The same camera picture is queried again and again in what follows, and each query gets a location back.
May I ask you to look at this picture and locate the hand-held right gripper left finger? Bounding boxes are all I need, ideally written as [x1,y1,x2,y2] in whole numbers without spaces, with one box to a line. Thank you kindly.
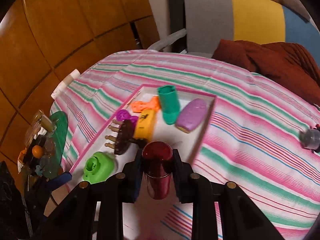
[32,151,145,240]

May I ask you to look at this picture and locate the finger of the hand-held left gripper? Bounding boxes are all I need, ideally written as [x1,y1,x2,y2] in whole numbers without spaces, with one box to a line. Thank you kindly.
[37,171,73,193]

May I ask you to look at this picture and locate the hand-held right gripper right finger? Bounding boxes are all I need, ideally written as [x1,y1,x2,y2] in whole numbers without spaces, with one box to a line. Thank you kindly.
[172,149,284,240]

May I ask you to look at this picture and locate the red metallic flashlight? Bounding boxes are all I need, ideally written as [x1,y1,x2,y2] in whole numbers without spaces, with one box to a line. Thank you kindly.
[141,141,174,200]

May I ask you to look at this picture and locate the green plug-in device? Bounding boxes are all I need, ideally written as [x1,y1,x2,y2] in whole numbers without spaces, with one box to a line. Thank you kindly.
[82,151,115,183]

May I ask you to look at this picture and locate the brown scalp massage brush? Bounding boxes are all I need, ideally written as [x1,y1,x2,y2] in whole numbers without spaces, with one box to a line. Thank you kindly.
[105,119,134,155]

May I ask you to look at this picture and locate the white tray with pink rim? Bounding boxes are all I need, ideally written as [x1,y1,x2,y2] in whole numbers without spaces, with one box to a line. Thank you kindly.
[69,84,217,240]

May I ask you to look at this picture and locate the yellow orange plastic block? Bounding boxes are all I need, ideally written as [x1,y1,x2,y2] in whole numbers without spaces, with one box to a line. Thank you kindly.
[133,109,156,142]

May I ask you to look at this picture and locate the lilac oval case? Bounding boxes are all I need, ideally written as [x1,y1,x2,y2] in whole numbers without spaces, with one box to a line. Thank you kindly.
[175,98,207,133]

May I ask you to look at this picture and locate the purple plastic toy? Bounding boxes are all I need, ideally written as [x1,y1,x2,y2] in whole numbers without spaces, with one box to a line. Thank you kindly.
[116,109,139,128]

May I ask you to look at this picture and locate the teal plastic toy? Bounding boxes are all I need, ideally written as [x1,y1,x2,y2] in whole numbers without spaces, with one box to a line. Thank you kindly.
[157,85,180,125]

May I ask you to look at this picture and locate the orange plastic toy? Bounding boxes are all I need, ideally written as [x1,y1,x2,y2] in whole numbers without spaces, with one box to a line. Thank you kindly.
[146,96,161,112]

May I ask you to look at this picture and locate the black jar with red cap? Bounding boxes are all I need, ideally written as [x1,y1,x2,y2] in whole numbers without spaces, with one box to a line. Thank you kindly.
[299,124,320,153]

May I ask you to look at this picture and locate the green glass side table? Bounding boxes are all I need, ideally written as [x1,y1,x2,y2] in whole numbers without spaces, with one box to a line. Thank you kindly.
[21,111,69,180]

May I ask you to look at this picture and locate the small glass jar olive contents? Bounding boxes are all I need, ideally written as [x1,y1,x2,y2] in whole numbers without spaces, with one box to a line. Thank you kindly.
[40,119,57,133]

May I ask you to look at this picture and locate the pink green striped blanket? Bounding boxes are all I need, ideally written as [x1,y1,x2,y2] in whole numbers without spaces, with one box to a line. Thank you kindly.
[50,49,320,240]

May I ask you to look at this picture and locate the stack of paper cups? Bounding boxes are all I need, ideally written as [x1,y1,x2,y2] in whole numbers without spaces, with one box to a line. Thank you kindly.
[51,69,81,100]

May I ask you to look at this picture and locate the rust brown quilted blanket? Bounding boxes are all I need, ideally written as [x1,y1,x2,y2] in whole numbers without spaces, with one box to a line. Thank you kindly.
[212,39,320,100]

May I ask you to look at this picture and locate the wooden wardrobe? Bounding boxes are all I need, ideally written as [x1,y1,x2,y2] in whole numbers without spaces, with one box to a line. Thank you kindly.
[0,0,160,160]

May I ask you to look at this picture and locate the grey yellow blue headboard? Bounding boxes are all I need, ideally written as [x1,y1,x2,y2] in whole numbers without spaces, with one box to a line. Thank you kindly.
[184,0,320,55]

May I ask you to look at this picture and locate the grey bed rail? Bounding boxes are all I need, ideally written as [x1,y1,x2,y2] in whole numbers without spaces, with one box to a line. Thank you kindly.
[147,29,187,50]

